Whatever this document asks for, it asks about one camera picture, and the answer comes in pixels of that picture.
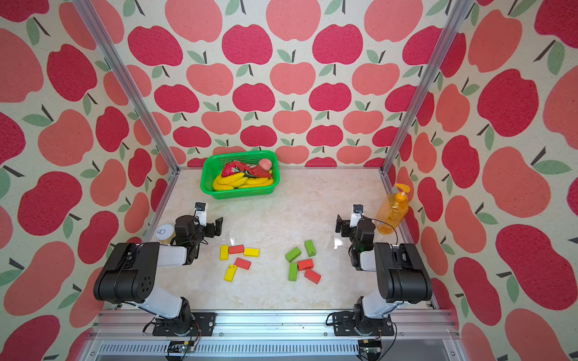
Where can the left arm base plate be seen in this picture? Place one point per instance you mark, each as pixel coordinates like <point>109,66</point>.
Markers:
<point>191,324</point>

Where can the pink peach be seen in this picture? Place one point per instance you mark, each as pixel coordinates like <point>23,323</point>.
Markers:
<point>266,164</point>

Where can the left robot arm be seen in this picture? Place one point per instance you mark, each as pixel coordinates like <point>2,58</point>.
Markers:
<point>129,274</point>

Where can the yellow banana bunch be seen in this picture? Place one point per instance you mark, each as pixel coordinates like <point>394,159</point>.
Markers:
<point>240,181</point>

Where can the red block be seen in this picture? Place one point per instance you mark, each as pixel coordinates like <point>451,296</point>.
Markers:
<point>243,264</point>
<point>238,249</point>
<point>312,276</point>
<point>305,264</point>

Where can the aluminium front rail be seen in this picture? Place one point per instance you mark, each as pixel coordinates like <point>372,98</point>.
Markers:
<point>412,334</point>

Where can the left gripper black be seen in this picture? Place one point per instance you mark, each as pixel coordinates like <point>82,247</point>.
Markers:
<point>211,228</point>

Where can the orange soap dispenser bottle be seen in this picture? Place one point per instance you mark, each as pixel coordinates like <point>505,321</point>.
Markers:
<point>393,210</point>

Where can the aluminium post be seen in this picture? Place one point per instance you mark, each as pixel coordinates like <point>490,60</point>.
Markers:
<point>97,29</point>
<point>433,68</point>

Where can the left aluminium post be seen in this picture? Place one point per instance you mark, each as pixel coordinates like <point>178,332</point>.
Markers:
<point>97,29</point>

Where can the green block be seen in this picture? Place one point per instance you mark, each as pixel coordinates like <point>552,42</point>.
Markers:
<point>310,248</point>
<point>293,254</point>
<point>293,272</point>

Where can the right aluminium post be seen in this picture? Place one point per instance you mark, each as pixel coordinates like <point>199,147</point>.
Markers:
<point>433,68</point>

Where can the red snack bag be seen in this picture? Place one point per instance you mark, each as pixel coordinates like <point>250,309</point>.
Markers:
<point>250,170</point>

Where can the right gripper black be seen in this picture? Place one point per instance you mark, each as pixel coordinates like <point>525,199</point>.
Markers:
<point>343,226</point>

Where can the green plastic basket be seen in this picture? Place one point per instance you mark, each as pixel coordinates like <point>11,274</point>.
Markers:
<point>213,167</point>

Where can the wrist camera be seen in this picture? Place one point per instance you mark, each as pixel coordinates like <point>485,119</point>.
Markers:
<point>357,214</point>
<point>200,213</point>

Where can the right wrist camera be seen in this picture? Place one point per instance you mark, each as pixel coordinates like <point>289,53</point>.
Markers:
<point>357,214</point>

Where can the green block lower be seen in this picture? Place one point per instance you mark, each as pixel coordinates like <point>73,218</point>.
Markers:
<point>293,272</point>

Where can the green block left upper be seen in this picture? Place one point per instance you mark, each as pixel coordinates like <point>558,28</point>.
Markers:
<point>293,254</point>

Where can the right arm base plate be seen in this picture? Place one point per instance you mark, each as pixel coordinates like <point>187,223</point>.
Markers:
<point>347,323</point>

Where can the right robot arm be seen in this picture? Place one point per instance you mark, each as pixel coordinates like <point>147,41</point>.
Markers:
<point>400,274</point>

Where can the green block right upper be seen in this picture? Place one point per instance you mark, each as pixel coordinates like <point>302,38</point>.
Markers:
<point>310,248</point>

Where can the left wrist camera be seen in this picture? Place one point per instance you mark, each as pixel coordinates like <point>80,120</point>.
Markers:
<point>200,213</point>

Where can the yellow block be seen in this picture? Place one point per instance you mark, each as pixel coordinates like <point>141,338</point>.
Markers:
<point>224,253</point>
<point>251,252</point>
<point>230,273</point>

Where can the small tin can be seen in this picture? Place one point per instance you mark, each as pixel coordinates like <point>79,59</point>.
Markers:
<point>165,234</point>

